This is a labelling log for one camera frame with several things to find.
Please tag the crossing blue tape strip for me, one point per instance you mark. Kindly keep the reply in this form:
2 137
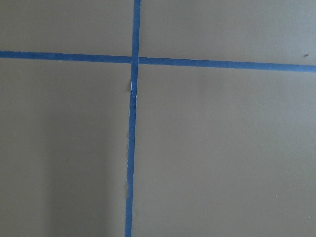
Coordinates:
132 117

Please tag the long blue tape strip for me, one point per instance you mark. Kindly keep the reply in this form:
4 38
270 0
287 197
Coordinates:
157 61

